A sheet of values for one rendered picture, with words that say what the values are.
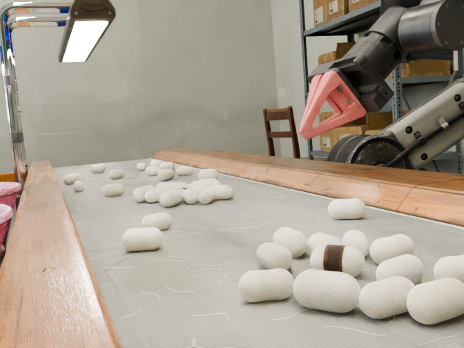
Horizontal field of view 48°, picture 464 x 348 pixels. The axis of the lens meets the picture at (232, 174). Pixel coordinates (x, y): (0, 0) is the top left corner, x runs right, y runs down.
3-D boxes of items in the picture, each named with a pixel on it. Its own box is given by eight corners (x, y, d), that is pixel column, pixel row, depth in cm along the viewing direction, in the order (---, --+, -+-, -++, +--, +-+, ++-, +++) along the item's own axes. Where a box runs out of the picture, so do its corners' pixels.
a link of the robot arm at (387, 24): (404, 39, 71) (382, 5, 69) (444, 32, 64) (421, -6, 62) (373, 73, 69) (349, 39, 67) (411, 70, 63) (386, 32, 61)
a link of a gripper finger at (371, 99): (304, 112, 57) (357, 54, 59) (275, 116, 64) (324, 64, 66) (341, 157, 59) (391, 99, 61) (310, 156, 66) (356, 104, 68)
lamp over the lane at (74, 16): (87, 61, 153) (84, 36, 152) (116, 18, 94) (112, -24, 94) (58, 63, 150) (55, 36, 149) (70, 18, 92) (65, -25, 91)
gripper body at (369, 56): (352, 63, 59) (392, 19, 60) (308, 74, 68) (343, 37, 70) (386, 105, 60) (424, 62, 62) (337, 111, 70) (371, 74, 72)
